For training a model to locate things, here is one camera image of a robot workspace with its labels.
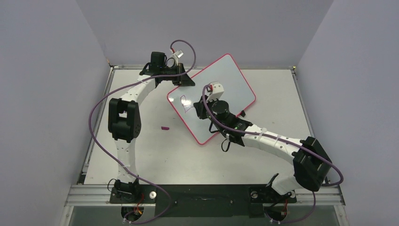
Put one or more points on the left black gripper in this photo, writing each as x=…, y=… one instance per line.
x=184, y=80

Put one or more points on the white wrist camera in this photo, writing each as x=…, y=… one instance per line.
x=214, y=91
x=176, y=55

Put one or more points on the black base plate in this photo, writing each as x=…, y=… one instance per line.
x=206, y=200

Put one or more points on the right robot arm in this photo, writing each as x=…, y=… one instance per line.
x=307, y=156

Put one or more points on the pink-framed whiteboard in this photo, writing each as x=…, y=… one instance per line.
x=237, y=93

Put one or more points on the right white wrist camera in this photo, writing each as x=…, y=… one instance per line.
x=214, y=91

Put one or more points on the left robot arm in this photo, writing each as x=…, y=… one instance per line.
x=124, y=120

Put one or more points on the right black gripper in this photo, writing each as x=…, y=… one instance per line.
x=201, y=108

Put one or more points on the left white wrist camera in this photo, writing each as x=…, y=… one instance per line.
x=176, y=55

